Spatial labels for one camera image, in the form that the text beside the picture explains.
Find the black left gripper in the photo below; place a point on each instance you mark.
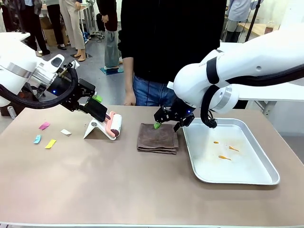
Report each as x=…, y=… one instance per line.
x=80, y=91

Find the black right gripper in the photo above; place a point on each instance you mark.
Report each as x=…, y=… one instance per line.
x=178, y=111

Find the brown towel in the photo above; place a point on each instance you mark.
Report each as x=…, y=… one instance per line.
x=156, y=140

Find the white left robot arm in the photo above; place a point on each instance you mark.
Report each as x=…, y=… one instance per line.
x=14, y=59

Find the person's right forearm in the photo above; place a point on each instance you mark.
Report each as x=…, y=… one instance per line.
x=128, y=76

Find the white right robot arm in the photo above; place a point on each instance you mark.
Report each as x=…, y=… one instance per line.
x=237, y=59

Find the person's right hand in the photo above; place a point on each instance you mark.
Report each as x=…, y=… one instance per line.
x=130, y=98

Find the white folded roller stand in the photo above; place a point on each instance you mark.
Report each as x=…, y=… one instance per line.
x=91, y=129

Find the white paper scrap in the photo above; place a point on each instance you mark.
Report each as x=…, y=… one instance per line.
x=65, y=132

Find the pink paper scrap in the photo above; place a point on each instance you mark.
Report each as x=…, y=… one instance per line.
x=44, y=125

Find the bystander in light jeans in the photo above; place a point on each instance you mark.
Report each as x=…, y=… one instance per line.
x=111, y=47

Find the yellow paper scrap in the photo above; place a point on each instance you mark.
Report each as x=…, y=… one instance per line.
x=50, y=143

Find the blue paper scrap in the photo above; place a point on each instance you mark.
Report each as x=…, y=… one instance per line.
x=37, y=139

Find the dark red bag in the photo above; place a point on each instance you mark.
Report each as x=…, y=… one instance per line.
x=25, y=95

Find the silver metal tray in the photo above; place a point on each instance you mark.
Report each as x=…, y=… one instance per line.
x=237, y=166

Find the brown cardboard box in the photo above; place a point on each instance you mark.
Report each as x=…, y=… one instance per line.
x=53, y=35

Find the person in black sweater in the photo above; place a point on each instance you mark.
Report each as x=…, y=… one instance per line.
x=166, y=35

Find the bystander in beige trousers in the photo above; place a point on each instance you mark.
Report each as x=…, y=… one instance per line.
x=71, y=23

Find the silver drink can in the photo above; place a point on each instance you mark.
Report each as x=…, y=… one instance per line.
x=11, y=112

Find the bystander in black trousers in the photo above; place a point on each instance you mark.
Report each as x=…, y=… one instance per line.
x=33, y=23

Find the large white side table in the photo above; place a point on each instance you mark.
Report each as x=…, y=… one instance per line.
x=273, y=95

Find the small white side table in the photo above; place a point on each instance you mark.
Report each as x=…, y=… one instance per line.
x=14, y=34

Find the wooden counter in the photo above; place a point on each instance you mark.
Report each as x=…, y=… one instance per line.
x=259, y=28

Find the black tripod pole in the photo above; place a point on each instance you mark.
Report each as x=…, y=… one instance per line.
x=251, y=19

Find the bystander in blue shirt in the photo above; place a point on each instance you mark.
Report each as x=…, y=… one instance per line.
x=240, y=9

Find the brown cup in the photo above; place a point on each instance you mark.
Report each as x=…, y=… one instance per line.
x=268, y=29

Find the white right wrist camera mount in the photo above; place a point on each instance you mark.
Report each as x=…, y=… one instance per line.
x=170, y=85

